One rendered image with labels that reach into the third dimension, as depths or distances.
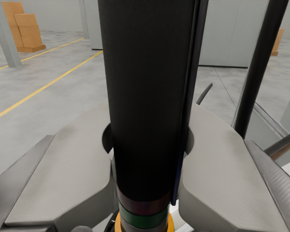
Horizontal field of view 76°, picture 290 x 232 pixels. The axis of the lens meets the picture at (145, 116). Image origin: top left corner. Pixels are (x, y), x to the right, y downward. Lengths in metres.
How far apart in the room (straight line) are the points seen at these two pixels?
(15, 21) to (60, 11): 6.02
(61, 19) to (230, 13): 10.81
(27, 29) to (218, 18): 6.35
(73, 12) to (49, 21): 1.80
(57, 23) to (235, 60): 11.41
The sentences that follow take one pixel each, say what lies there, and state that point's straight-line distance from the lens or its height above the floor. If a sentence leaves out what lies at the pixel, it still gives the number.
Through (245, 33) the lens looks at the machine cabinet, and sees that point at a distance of 5.93.
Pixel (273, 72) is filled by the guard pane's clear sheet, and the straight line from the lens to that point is 1.35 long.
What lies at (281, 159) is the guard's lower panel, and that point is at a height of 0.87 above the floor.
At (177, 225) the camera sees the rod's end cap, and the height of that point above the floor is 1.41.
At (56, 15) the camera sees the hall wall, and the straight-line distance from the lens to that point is 14.38.
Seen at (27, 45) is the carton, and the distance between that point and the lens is 8.51.
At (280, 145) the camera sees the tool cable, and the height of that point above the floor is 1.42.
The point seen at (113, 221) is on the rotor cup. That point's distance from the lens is 0.43.
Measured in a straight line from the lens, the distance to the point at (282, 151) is 0.31.
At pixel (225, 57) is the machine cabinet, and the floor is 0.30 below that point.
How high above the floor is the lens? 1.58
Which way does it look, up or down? 31 degrees down
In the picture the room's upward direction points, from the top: straight up
